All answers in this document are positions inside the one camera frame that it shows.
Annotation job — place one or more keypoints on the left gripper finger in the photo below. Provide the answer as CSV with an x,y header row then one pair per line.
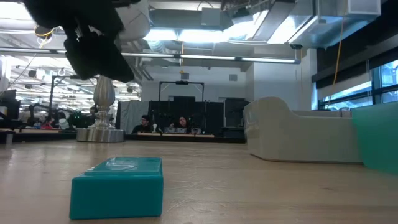
x,y
96,59

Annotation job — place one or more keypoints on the grey plastic bin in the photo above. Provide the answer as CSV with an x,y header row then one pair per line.
x,y
295,137

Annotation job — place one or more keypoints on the silver lamp with white shade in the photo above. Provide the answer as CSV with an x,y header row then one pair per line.
x,y
102,102

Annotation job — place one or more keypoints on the person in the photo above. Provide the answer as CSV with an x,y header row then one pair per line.
x,y
144,122
63,119
183,122
92,115

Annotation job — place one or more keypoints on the grey cloth cover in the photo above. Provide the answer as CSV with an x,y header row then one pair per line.
x,y
133,115

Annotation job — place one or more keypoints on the long ceiling light bar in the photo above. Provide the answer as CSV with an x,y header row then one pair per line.
x,y
205,57

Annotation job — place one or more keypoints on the wooden background table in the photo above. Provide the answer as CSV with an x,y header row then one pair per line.
x,y
186,135

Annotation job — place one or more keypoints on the grey ceiling junction box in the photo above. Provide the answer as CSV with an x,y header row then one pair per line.
x,y
211,17

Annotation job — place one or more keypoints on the teal flat box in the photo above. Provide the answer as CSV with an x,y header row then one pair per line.
x,y
118,193

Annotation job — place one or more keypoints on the black framed window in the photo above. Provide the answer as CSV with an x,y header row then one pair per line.
x,y
385,74

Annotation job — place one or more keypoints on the black overhead rig frame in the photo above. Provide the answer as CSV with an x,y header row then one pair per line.
x,y
182,82

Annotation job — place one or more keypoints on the black partition wall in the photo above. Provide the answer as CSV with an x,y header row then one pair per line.
x,y
214,118

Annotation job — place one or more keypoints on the silver air duct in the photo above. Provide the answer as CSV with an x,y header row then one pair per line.
x,y
311,34

